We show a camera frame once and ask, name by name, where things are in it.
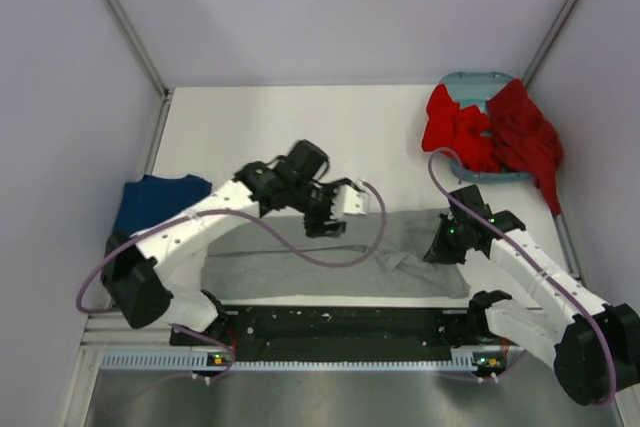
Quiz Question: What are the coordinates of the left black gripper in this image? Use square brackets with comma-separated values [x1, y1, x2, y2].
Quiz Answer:
[289, 178, 352, 237]

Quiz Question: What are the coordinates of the grey t shirt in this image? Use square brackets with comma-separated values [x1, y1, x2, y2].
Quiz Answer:
[201, 210, 470, 300]

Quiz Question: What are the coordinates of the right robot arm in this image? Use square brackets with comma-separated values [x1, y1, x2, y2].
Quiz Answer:
[424, 185, 639, 406]

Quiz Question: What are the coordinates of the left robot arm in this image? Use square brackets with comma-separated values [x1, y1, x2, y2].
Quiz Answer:
[101, 140, 365, 344]

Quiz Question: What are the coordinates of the dark red t shirt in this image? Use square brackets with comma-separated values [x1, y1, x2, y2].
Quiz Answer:
[486, 79, 564, 216]

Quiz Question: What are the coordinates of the teal plastic basket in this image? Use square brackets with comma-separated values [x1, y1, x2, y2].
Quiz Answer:
[440, 72, 532, 185]

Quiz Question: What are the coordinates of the folded blue t shirt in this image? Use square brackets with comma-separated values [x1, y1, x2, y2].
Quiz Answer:
[112, 174, 212, 235]

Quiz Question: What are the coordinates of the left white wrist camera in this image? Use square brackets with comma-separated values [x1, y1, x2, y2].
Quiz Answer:
[332, 179, 370, 219]

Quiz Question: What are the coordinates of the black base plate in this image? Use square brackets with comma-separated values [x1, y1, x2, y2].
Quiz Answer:
[169, 302, 529, 362]

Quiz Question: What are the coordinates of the left aluminium corner post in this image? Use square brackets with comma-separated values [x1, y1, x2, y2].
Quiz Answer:
[74, 0, 171, 98]

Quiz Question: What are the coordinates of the aluminium corner post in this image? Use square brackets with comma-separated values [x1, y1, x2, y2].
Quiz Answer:
[521, 0, 582, 87]
[74, 0, 171, 98]

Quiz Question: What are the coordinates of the aluminium frame rail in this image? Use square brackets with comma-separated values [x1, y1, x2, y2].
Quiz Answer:
[82, 307, 626, 347]

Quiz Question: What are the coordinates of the grey slotted cable duct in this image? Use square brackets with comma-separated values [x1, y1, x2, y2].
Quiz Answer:
[101, 350, 478, 372]

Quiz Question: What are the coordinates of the right aluminium corner post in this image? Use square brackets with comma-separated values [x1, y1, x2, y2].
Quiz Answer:
[521, 0, 582, 87]

